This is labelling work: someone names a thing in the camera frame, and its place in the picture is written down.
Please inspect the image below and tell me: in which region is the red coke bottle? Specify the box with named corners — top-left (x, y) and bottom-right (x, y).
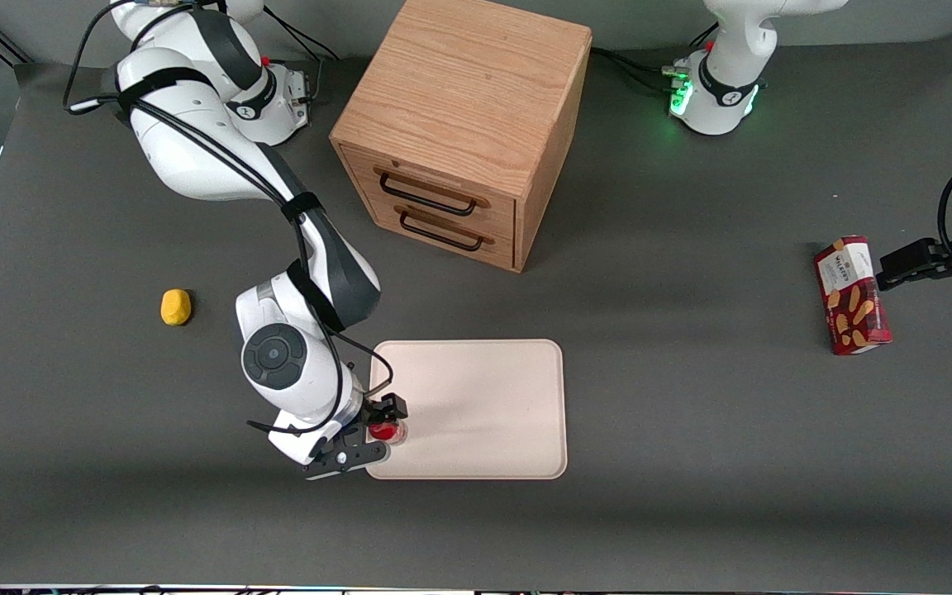
top-left (367, 417), bottom-right (408, 448)

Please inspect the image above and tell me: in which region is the black left arm base cable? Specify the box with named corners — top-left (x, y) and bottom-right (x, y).
top-left (590, 45), bottom-right (692, 93)

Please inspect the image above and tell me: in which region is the black right arm base cable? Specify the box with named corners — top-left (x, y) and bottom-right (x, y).
top-left (261, 7), bottom-right (341, 64)

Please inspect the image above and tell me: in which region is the red shortbread cookie box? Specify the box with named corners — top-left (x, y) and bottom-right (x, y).
top-left (813, 235), bottom-right (893, 357)

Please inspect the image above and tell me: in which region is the black arm base cable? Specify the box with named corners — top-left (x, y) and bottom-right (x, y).
top-left (590, 45), bottom-right (692, 93)
top-left (261, 7), bottom-right (341, 64)

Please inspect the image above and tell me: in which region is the wooden drawer front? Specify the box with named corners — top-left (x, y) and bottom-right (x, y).
top-left (364, 195), bottom-right (516, 273)
top-left (339, 144), bottom-right (518, 241)

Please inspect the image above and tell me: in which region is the yellow lemon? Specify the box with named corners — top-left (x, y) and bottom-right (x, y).
top-left (160, 288), bottom-right (193, 327)

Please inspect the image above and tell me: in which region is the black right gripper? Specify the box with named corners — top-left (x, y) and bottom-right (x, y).
top-left (303, 393), bottom-right (409, 482)

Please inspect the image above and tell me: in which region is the beige plastic tray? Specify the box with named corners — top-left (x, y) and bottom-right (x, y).
top-left (364, 339), bottom-right (569, 481)

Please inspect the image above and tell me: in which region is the wooden drawer cabinet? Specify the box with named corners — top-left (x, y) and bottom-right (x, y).
top-left (329, 0), bottom-right (593, 274)

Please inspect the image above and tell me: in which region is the black metal drawer handle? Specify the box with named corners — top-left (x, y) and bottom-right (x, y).
top-left (394, 207), bottom-right (496, 253)
top-left (374, 168), bottom-right (492, 218)

